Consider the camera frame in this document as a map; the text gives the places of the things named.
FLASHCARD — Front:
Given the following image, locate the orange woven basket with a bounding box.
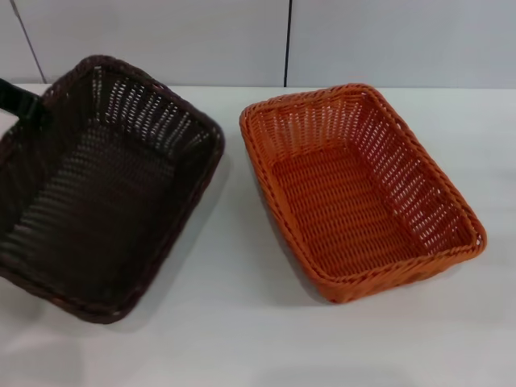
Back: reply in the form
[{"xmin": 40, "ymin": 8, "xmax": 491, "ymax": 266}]
[{"xmin": 239, "ymin": 82, "xmax": 489, "ymax": 304}]

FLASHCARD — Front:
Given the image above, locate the dark brown woven basket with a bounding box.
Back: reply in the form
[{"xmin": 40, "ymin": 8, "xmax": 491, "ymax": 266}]
[{"xmin": 0, "ymin": 55, "xmax": 227, "ymax": 323}]

